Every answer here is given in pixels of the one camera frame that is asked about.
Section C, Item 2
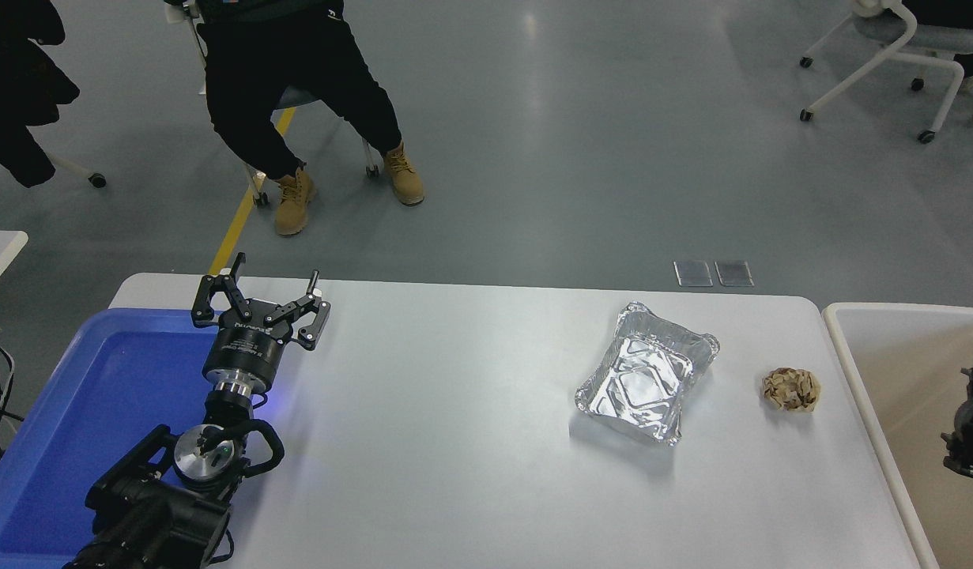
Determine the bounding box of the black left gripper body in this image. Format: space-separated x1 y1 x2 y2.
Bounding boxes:
203 313 289 394

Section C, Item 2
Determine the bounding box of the large pale bin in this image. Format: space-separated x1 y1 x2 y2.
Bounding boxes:
822 302 973 569

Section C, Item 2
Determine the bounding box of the blue plastic tray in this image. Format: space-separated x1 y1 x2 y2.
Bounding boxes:
0 307 223 569

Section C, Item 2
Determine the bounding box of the crumpled tan paper ball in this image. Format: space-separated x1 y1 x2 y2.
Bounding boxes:
761 367 820 413

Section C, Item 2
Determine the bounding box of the white chair leg with caster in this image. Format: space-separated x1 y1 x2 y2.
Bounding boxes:
42 146 107 189

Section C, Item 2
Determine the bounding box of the silver floor plate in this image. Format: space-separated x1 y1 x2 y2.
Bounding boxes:
715 260 755 288
673 260 714 288

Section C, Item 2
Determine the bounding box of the black jacket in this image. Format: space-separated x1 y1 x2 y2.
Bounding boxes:
0 0 81 188

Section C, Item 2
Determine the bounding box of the silver foil tray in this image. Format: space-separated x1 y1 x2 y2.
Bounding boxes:
575 301 721 447

